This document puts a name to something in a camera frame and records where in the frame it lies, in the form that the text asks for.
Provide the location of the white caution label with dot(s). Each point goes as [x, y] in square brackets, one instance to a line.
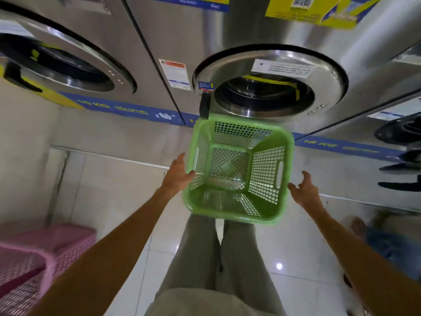
[174, 75]

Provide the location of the round steel washing machine door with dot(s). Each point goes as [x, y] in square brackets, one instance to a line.
[329, 82]
[98, 55]

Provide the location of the dark round washing machine door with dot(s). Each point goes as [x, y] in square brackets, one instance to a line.
[391, 131]

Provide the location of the yellow blue code sticker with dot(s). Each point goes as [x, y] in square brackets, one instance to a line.
[296, 14]

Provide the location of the green plastic basket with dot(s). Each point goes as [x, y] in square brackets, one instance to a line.
[230, 217]

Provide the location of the person's right hand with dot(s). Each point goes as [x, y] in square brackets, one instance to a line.
[307, 195]

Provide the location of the person's right forearm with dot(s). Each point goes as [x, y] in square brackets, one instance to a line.
[371, 266]

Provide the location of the person's light shirt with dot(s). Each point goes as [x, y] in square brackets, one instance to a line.
[204, 304]

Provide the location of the pink plastic basket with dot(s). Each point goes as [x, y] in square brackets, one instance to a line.
[65, 233]

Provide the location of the person's left hand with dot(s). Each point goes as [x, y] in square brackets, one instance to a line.
[177, 179]

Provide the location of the yellow red warning sticker strip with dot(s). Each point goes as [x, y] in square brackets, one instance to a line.
[197, 2]

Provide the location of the steel coin slot plate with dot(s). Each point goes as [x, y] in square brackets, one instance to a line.
[88, 3]
[409, 55]

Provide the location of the large stainless steel washing machine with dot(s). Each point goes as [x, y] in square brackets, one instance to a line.
[361, 128]

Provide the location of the person's left forearm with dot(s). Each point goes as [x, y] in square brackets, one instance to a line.
[108, 259]

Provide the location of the person's grey trousers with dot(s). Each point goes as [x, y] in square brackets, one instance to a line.
[197, 259]

